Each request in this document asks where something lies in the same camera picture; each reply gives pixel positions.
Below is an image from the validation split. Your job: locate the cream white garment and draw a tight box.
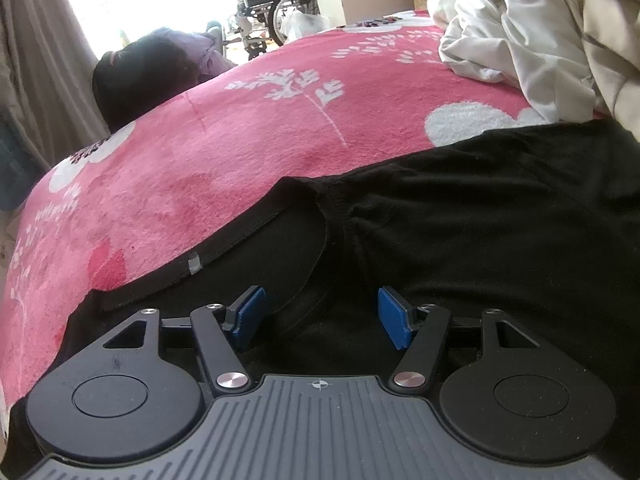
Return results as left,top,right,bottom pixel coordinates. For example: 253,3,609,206
426,0,603,122

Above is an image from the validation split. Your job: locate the white plastic bag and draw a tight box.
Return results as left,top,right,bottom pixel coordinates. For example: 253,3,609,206
279,9,331,44

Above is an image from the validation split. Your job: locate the wheelchair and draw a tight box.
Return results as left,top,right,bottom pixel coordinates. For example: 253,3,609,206
234,0,322,59

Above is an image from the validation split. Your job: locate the pink floral blanket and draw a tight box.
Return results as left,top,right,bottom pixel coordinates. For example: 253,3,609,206
0,7,610,413

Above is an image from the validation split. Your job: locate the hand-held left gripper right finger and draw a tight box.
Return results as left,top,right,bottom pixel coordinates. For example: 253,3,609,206
377,285,541,392

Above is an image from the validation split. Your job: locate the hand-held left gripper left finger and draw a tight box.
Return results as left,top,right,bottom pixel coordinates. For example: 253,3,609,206
102,285,268,395

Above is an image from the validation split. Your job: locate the blue water bottle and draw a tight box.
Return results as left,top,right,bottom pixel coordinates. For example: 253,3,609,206
0,114,37,212

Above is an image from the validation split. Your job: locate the black t-shirt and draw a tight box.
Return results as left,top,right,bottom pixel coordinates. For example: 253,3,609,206
9,120,640,480

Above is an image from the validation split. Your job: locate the grey curtain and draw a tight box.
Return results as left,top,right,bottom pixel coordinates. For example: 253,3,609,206
0,0,109,172

